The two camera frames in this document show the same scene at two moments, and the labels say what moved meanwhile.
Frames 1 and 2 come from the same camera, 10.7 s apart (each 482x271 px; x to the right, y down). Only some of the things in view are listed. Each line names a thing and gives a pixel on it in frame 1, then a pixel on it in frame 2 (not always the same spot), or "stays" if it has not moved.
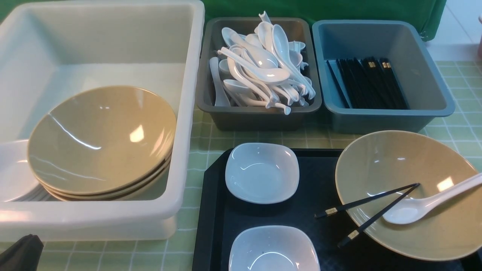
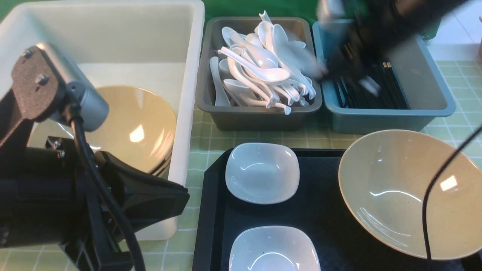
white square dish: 262,173 stays
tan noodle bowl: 385,161 stays
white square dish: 274,248 stays
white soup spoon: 408,210 → 296,51
